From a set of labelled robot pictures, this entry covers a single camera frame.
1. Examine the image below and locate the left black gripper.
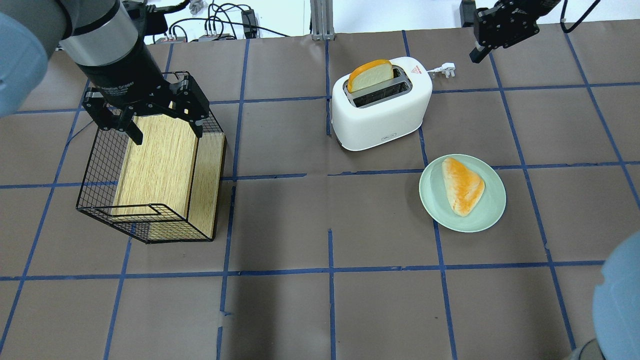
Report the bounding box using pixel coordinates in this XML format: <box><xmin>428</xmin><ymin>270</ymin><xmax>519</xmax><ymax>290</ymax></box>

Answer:
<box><xmin>82</xmin><ymin>47</ymin><xmax>210</xmax><ymax>146</ymax></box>

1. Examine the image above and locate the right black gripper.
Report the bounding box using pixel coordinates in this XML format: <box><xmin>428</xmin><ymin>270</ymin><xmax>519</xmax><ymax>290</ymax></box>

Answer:
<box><xmin>469</xmin><ymin>0</ymin><xmax>559</xmax><ymax>64</ymax></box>

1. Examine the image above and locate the white toaster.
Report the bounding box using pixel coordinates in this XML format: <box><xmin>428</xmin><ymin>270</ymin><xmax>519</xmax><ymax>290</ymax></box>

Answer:
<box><xmin>331</xmin><ymin>56</ymin><xmax>434</xmax><ymax>152</ymax></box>

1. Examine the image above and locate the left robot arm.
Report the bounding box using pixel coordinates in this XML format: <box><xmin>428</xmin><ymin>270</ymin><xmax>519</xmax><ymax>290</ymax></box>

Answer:
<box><xmin>0</xmin><ymin>0</ymin><xmax>211</xmax><ymax>145</ymax></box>

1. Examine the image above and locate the bread slice in toaster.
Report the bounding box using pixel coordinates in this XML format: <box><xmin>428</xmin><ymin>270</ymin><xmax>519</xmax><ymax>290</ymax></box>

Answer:
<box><xmin>347</xmin><ymin>59</ymin><xmax>394</xmax><ymax>93</ymax></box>

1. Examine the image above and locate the wooden board insert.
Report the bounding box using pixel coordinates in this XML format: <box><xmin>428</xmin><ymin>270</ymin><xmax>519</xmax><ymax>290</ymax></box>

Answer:
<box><xmin>109</xmin><ymin>115</ymin><xmax>226</xmax><ymax>243</ymax></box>

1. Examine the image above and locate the triangular bread on plate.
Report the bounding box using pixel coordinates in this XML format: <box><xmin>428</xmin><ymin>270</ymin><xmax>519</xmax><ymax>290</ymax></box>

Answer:
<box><xmin>441</xmin><ymin>157</ymin><xmax>486</xmax><ymax>217</ymax></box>

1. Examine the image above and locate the black power adapter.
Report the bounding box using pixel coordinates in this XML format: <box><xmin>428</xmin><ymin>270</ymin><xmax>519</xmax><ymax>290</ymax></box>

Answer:
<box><xmin>241</xmin><ymin>9</ymin><xmax>259</xmax><ymax>39</ymax></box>

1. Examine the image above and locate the light green plate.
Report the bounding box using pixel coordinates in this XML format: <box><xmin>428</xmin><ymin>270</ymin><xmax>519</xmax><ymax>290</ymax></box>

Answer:
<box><xmin>418</xmin><ymin>153</ymin><xmax>506</xmax><ymax>233</ymax></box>

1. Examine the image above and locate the black wire basket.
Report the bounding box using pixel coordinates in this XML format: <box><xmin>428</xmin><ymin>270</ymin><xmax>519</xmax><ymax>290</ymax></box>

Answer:
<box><xmin>76</xmin><ymin>71</ymin><xmax>227</xmax><ymax>245</ymax></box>

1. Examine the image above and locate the aluminium frame post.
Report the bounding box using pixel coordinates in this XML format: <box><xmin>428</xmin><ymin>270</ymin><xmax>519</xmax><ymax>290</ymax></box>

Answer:
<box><xmin>310</xmin><ymin>0</ymin><xmax>336</xmax><ymax>41</ymax></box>

